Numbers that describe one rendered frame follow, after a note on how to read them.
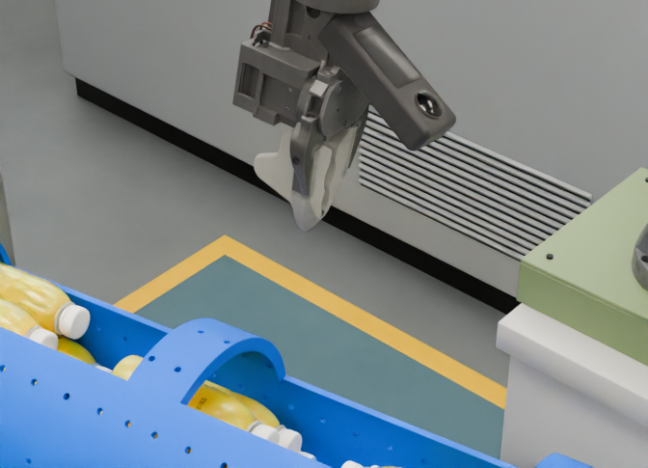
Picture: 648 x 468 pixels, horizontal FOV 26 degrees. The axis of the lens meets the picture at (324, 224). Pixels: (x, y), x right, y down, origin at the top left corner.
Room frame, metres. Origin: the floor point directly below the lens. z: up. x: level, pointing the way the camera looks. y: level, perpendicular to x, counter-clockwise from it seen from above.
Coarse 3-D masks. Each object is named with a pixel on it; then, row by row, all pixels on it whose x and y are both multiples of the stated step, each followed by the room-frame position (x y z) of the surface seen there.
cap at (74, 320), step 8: (64, 312) 1.30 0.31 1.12; (72, 312) 1.29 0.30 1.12; (80, 312) 1.30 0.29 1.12; (88, 312) 1.31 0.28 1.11; (64, 320) 1.29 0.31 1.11; (72, 320) 1.28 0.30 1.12; (80, 320) 1.29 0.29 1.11; (88, 320) 1.31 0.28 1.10; (64, 328) 1.28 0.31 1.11; (72, 328) 1.28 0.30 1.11; (80, 328) 1.29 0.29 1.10; (72, 336) 1.28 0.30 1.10; (80, 336) 1.29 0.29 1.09
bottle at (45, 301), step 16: (0, 272) 1.35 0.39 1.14; (16, 272) 1.35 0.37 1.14; (0, 288) 1.33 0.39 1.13; (16, 288) 1.32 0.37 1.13; (32, 288) 1.32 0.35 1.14; (48, 288) 1.32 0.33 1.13; (32, 304) 1.30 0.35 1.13; (48, 304) 1.30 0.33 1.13; (64, 304) 1.31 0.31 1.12; (48, 320) 1.29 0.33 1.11
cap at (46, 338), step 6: (36, 330) 1.24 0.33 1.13; (42, 330) 1.24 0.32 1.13; (30, 336) 1.23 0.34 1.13; (36, 336) 1.23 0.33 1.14; (42, 336) 1.23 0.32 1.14; (48, 336) 1.24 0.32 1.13; (54, 336) 1.24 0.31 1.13; (42, 342) 1.23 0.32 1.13; (48, 342) 1.23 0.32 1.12; (54, 342) 1.24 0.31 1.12; (54, 348) 1.24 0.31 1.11
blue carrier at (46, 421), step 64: (0, 256) 1.39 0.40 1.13; (128, 320) 1.30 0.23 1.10; (192, 320) 1.15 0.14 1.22; (0, 384) 1.09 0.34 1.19; (64, 384) 1.07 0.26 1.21; (128, 384) 1.05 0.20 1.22; (192, 384) 1.05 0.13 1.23; (256, 384) 1.21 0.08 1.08; (0, 448) 1.05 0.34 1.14; (64, 448) 1.02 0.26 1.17; (128, 448) 1.00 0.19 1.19; (192, 448) 0.98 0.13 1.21; (256, 448) 0.97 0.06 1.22; (320, 448) 1.15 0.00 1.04; (384, 448) 1.12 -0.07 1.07; (448, 448) 1.08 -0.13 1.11
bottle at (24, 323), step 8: (0, 304) 1.27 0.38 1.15; (8, 304) 1.27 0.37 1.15; (16, 304) 1.28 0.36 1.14; (0, 312) 1.26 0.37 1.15; (8, 312) 1.26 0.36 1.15; (16, 312) 1.26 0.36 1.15; (24, 312) 1.27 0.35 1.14; (0, 320) 1.25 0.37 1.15; (8, 320) 1.25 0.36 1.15; (16, 320) 1.25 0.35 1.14; (24, 320) 1.25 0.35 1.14; (32, 320) 1.26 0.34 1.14; (8, 328) 1.24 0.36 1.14; (16, 328) 1.24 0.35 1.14; (24, 328) 1.24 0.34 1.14; (32, 328) 1.24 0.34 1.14; (40, 328) 1.25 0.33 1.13; (24, 336) 1.23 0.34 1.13
